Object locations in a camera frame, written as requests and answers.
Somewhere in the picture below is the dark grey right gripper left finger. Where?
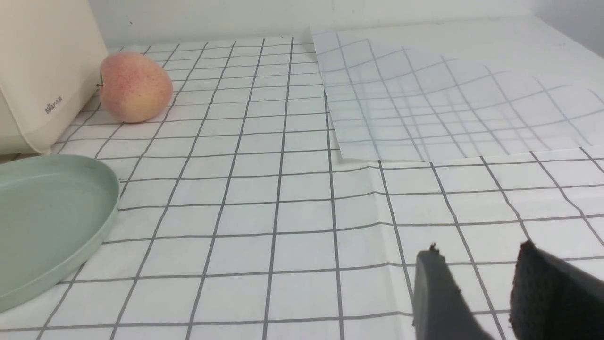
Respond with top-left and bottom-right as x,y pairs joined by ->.
412,244 -> 492,340

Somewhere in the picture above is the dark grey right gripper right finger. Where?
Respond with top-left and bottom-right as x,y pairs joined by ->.
510,241 -> 604,340

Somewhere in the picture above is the pink yellow peach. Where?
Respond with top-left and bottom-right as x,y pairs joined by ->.
97,51 -> 174,123

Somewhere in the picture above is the white grid tablecloth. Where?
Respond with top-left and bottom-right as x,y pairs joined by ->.
1,37 -> 603,340

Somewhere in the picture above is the cream white toaster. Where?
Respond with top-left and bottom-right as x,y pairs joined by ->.
0,0 -> 108,155

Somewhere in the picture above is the pale green round plate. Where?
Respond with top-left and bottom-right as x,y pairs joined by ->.
0,154 -> 121,312

